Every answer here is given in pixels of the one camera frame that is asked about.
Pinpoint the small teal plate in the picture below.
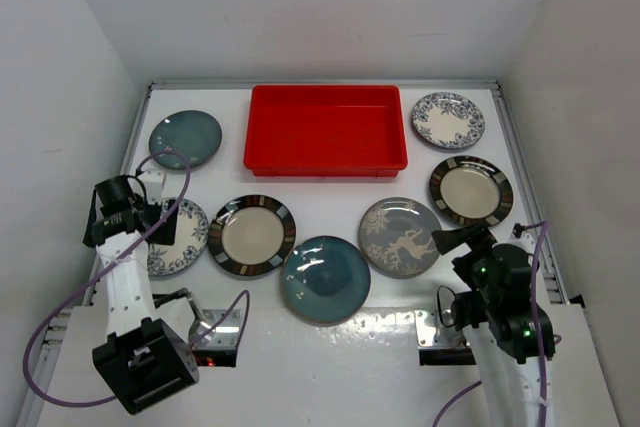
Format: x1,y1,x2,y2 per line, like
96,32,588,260
148,110,223,171

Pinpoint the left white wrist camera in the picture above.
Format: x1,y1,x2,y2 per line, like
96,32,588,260
136,170,166,204

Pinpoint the grey reindeer plate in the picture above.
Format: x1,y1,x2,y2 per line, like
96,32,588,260
358,197,441,279

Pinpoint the striped rim plate left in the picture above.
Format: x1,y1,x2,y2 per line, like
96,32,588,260
207,194,296,278

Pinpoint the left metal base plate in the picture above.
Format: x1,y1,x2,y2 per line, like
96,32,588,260
190,309,242,350

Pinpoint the red plastic bin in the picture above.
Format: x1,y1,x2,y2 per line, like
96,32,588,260
244,85,408,178

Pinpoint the striped rim plate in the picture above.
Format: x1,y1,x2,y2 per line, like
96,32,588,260
207,194,296,278
427,155,514,227

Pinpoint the metal base plate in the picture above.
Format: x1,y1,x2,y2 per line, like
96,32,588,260
190,309,242,350
414,310,468,350

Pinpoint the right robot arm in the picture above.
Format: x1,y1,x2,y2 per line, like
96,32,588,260
432,222,556,426

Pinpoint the blue floral plate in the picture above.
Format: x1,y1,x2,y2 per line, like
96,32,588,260
411,92,486,150
147,199,209,278

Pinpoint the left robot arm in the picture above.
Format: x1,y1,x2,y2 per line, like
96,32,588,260
83,170,201,415

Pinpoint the aluminium table frame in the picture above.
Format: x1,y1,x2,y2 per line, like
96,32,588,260
19,79,569,427

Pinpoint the striped rim plate right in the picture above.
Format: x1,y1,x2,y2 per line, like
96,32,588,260
427,155,514,227

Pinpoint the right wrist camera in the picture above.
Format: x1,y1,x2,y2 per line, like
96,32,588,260
509,223,536,255

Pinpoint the large teal plate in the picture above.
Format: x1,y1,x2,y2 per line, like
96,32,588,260
280,235,371,326

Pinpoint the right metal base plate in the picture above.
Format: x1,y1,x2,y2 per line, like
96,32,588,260
414,310,468,350

